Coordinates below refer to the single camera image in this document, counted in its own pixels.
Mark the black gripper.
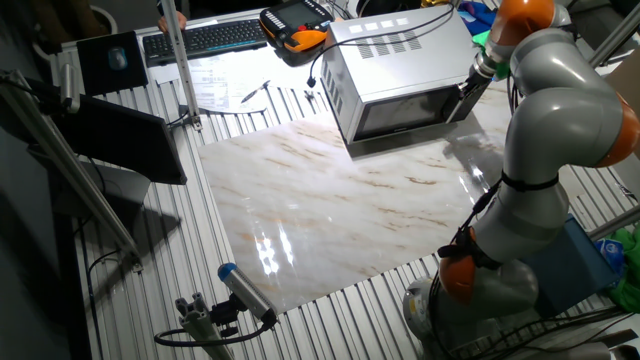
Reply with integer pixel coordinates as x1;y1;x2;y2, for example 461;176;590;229
457;67;494;99

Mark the silver microwave oven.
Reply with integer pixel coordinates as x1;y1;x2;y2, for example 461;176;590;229
319;4;494;146

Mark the dark sleeved person forearm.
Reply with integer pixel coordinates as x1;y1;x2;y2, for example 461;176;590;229
157;0;191;16

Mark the bare person hand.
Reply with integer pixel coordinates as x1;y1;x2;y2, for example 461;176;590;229
157;10;188;34

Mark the blue cloth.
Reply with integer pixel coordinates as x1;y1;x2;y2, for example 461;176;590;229
457;0;497;32

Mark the brown cardboard sheet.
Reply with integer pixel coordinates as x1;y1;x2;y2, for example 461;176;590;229
602;49;640;161

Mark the black and orange teach pendant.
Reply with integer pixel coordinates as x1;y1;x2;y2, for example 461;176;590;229
258;0;335;55

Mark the printed white paper sheet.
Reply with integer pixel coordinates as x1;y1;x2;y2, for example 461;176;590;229
191;63;271;115
219;45;322;101

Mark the marble pattern table mat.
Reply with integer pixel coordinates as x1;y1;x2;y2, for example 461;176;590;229
197;82;516;315

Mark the black pen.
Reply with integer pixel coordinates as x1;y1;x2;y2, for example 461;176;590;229
240;79;272;105

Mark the blue box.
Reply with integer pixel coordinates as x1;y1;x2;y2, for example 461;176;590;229
522;213;621;319

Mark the blue and white packet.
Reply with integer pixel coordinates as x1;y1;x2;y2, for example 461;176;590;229
594;238;626;276

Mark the black computer keyboard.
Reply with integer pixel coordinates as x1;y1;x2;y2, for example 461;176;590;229
142;18;270;68

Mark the green cloth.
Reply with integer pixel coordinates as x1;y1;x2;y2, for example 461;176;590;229
607;227;640;314

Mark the black flat monitor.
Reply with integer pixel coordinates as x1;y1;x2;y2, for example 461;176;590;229
49;93;189;186

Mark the grey computer mouse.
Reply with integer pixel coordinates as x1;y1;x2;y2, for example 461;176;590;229
107;46;129;71

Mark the short aluminium profile stand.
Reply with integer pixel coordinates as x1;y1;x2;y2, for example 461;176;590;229
174;292;236;360

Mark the white round bin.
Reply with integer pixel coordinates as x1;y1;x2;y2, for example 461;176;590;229
30;3;119;62

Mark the black mouse pad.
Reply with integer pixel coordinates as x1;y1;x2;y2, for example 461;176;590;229
75;30;150;97

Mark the long aluminium diagonal strut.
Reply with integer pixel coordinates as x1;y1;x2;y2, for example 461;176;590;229
0;69;144;274

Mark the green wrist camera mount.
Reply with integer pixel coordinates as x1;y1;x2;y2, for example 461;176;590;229
472;29;511;81

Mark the black microwave power cable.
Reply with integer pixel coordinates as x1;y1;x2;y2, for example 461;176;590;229
305;3;456;90

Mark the aluminium frame strut with foot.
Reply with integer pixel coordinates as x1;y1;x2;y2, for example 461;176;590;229
587;2;640;69

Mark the aluminium frame post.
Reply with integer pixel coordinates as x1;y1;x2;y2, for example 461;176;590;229
160;0;204;131

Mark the silver camera with blue cap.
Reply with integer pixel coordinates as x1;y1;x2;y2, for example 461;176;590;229
217;262;279;324

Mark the black camera clamp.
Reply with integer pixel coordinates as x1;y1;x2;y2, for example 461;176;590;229
209;294;242;339

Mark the black camera cable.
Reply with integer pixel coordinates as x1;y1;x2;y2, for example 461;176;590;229
153;319;276;348

